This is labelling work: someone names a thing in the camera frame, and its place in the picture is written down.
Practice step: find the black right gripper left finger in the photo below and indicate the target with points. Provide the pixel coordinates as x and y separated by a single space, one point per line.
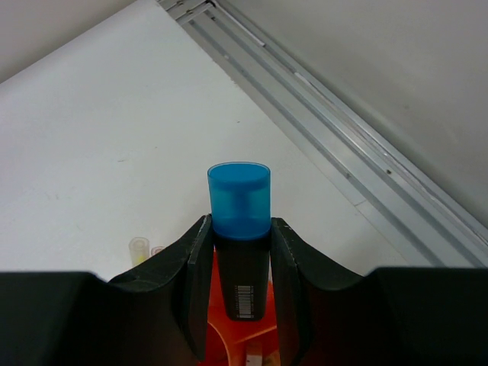
168 299

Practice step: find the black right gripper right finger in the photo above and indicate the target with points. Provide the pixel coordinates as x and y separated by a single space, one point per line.
324 311

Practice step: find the pink clear pen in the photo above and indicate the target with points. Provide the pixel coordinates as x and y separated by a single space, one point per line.
156 250

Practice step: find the clear yellow-green pen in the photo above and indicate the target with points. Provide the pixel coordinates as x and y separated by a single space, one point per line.
139 250

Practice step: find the blue highlighter marker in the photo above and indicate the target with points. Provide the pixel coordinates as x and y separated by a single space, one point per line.
240 202

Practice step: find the orange round organizer container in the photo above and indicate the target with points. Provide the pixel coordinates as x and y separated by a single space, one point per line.
228 341

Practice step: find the aluminium right side rail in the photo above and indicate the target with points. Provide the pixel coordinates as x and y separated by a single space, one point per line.
422 222

